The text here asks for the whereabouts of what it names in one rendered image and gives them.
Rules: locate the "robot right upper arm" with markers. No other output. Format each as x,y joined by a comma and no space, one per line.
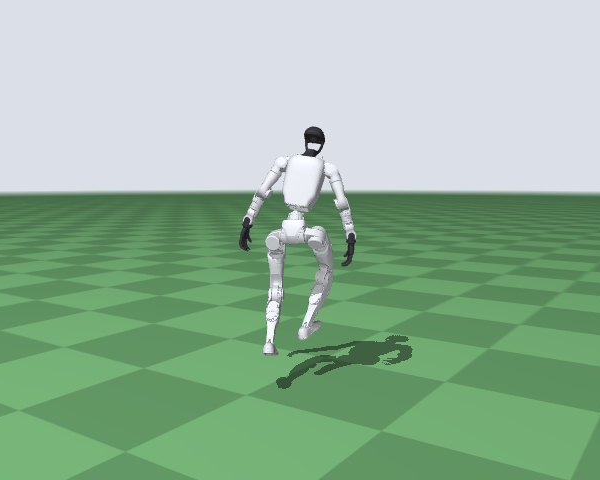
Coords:
332,173

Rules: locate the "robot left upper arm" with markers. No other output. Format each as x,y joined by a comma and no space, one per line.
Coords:
275,172

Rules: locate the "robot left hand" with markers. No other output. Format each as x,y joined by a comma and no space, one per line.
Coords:
245,234

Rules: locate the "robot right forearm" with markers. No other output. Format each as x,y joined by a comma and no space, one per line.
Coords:
347,221

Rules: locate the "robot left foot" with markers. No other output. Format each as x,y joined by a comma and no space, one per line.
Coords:
269,349

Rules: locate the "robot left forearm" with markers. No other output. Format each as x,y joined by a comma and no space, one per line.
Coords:
254,208

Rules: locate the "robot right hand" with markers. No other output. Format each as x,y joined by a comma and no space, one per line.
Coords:
351,240

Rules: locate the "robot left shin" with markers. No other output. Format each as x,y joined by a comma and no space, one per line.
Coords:
273,311

